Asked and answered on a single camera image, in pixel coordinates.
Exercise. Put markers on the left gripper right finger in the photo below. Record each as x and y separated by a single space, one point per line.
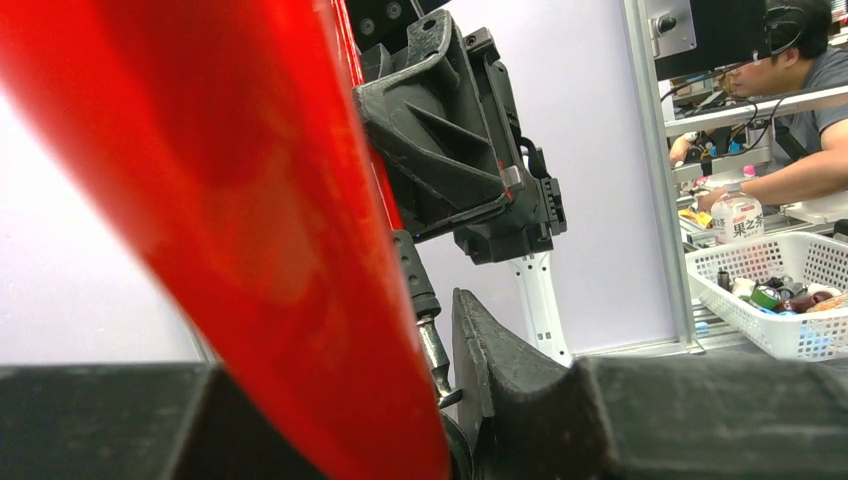
711 416

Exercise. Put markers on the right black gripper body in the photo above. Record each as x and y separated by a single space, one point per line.
438 106

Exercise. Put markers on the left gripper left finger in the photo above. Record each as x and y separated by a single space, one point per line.
137 421

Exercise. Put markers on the black computer monitor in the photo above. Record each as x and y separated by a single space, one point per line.
694 36

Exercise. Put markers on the plastic water bottle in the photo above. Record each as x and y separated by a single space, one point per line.
736 216

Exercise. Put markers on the white plastic basket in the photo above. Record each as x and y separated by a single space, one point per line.
786 293

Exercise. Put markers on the seated person grey shirt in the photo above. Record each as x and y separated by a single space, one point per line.
802 62

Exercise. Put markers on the aluminium frame post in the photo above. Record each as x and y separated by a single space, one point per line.
685 339

